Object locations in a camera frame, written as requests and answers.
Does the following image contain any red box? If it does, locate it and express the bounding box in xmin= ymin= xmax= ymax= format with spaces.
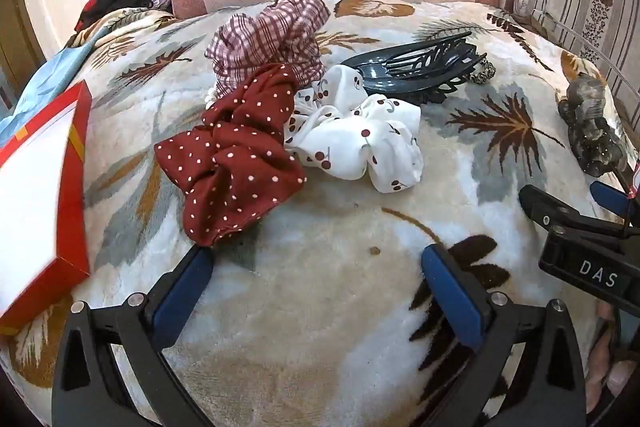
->
xmin=0 ymin=79 xmax=93 ymax=338

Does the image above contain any leaf print fleece blanket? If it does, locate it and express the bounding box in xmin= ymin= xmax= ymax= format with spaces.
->
xmin=0 ymin=0 xmax=640 ymax=427

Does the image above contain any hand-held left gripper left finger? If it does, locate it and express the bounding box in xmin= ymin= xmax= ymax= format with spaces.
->
xmin=51 ymin=246 xmax=216 ymax=427

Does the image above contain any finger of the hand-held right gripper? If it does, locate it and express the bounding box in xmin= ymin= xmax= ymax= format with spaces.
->
xmin=589 ymin=179 xmax=640 ymax=228
xmin=518 ymin=184 xmax=626 ymax=240

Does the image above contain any dark grey hair claw clip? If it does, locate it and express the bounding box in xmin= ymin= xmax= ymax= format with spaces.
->
xmin=342 ymin=32 xmax=473 ymax=92

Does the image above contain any wooden door frame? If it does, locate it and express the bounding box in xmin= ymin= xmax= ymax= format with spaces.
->
xmin=0 ymin=0 xmax=41 ymax=108

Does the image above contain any pink plaid scrunchie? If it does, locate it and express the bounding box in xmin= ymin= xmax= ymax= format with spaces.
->
xmin=205 ymin=0 xmax=332 ymax=100

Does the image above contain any speckled hair tie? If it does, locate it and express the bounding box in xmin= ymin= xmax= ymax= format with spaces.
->
xmin=467 ymin=61 xmax=497 ymax=85

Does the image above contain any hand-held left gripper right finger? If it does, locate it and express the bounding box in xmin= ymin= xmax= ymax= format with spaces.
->
xmin=420 ymin=243 xmax=587 ymax=427

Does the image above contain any white cherry print scrunchie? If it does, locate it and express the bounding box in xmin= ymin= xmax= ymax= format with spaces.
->
xmin=284 ymin=64 xmax=425 ymax=194

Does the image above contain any red polka dot scrunchie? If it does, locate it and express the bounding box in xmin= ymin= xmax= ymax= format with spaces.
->
xmin=154 ymin=63 xmax=308 ymax=249

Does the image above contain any black hair claw clip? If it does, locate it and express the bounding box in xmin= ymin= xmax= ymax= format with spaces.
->
xmin=370 ymin=49 xmax=488 ymax=106

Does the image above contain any person's right hand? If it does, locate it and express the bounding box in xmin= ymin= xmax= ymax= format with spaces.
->
xmin=582 ymin=299 xmax=640 ymax=410

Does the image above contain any light blue cloth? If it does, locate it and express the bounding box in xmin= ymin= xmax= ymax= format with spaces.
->
xmin=0 ymin=44 xmax=96 ymax=135

